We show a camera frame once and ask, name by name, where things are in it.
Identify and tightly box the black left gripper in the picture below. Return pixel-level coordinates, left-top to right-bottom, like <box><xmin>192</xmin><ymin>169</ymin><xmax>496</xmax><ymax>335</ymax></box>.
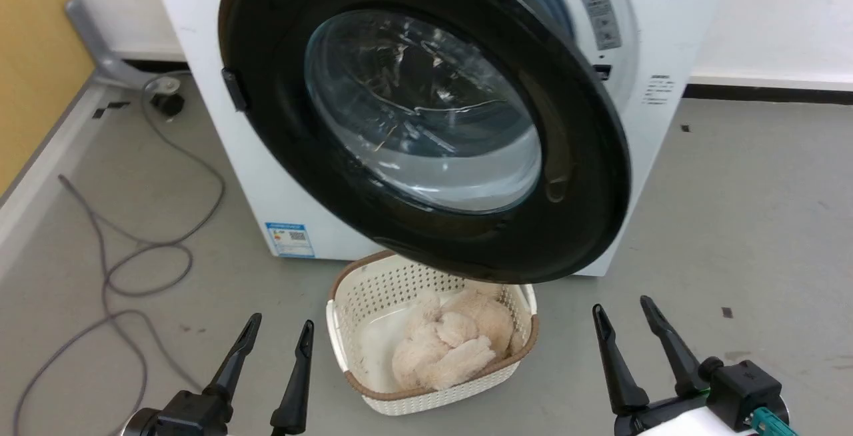
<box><xmin>127</xmin><ymin>313</ymin><xmax>314</xmax><ymax>436</ymax></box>

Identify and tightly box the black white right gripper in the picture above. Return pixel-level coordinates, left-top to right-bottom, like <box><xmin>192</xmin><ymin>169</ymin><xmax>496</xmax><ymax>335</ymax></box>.
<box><xmin>592</xmin><ymin>295</ymin><xmax>790</xmax><ymax>436</ymax></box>

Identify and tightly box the white front-load washing machine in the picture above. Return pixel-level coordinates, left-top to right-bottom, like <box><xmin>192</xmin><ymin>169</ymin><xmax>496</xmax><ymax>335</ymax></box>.
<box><xmin>145</xmin><ymin>0</ymin><xmax>734</xmax><ymax>278</ymax></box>

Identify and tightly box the black round glass washer door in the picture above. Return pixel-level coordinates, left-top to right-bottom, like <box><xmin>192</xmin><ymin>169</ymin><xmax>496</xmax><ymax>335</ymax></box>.
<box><xmin>218</xmin><ymin>0</ymin><xmax>632</xmax><ymax>285</ymax></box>

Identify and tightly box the white perforated laundry basket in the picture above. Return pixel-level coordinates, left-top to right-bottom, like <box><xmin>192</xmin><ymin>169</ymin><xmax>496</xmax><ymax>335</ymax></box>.
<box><xmin>326</xmin><ymin>250</ymin><xmax>539</xmax><ymax>417</ymax></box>

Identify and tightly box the blue energy label sticker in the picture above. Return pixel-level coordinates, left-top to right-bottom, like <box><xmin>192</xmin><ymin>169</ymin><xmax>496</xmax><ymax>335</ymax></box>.
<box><xmin>265</xmin><ymin>223</ymin><xmax>315</xmax><ymax>258</ymax></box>

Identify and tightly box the beige plush toy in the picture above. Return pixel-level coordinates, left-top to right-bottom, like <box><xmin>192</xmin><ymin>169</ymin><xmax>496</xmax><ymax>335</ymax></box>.
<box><xmin>391</xmin><ymin>281</ymin><xmax>524</xmax><ymax>391</ymax></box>

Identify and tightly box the black floor plug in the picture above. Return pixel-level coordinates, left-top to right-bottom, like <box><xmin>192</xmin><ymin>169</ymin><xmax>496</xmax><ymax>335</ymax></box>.
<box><xmin>150</xmin><ymin>91</ymin><xmax>186</xmax><ymax>119</ymax></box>

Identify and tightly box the grey warning sticker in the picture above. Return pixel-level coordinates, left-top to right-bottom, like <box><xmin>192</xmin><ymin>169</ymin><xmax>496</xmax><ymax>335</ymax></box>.
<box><xmin>580</xmin><ymin>0</ymin><xmax>622</xmax><ymax>51</ymax></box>

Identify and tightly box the yellow wooden panel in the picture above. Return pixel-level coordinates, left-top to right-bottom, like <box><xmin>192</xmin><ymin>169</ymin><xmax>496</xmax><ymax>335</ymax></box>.
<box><xmin>0</xmin><ymin>0</ymin><xmax>96</xmax><ymax>197</ymax></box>

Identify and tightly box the teal cable connector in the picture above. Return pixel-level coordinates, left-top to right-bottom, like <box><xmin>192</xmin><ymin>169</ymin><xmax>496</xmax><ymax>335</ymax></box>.
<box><xmin>746</xmin><ymin>407</ymin><xmax>799</xmax><ymax>436</ymax></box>

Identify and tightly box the thin grey floor cable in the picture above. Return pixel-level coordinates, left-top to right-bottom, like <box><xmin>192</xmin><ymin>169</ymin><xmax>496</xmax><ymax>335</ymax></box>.
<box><xmin>12</xmin><ymin>175</ymin><xmax>204</xmax><ymax>436</ymax></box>

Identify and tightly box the grey drain hose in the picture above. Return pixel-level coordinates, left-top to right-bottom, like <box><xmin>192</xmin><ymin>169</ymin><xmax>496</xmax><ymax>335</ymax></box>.
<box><xmin>53</xmin><ymin>0</ymin><xmax>191</xmax><ymax>93</ymax></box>

